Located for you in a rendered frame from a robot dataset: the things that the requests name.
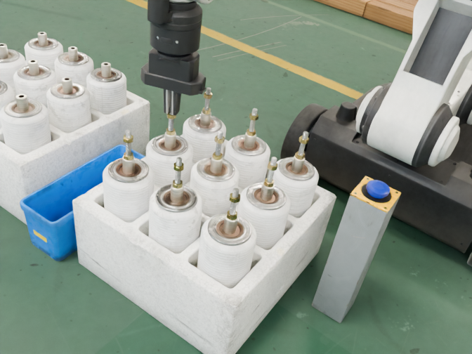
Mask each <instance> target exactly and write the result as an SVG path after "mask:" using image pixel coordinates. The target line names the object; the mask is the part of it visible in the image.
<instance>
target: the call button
mask: <svg viewBox="0 0 472 354"><path fill-rule="evenodd" d="M366 189H367V192H368V193H369V195H371V196H372V197H374V198H377V199H382V198H384V197H386V196H388V194H389V192H390V188H389V186H388V185H387V184H385V183H384V182H382V181H378V180H371V181H369V182H368V183H367V186H366Z"/></svg>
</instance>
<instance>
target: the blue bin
mask: <svg viewBox="0 0 472 354"><path fill-rule="evenodd" d="M125 152H126V146H125V145H117V146H115V147H113V148H112V149H110V150H108V151H106V152H104V153H103V154H101V155H99V156H97V157H95V158H94V159H92V160H90V161H89V162H87V163H85V164H83V165H81V166H79V167H77V168H76V169H74V170H72V171H71V172H69V173H67V174H65V175H64V176H61V177H60V178H58V179H56V180H54V181H53V182H51V183H49V184H48V185H45V186H44V187H42V188H40V189H38V190H37V191H35V192H33V193H32V194H30V195H28V196H26V197H24V198H22V199H21V200H20V208H21V209H22V210H23V211H24V215H25V219H26V222H27V227H28V230H29V235H30V238H31V241H32V244H33V245H34V246H36V247H37V248H38V249H40V250H42V251H43V252H44V253H45V254H47V255H48V256H50V257H51V258H52V259H54V260H55V261H62V260H63V259H65V258H67V257H68V256H69V255H70V254H72V253H74V252H75V251H76V250H77V239H76V231H75V224H74V212H73V204H72V200H74V199H76V198H78V197H79V196H81V195H84V194H86V193H87V192H88V191H89V190H91V189H92V188H94V187H95V186H97V185H99V184H101V183H102V182H103V171H104V169H105V168H106V166H107V165H108V164H110V163H111V162H113V161H115V160H117V159H120V158H123V156H124V153H125ZM131 152H132V153H133V156H134V157H135V158H137V159H142V158H144V157H145V156H144V155H142V154H140V153H138V152H136V151H135V150H132V149H131Z"/></svg>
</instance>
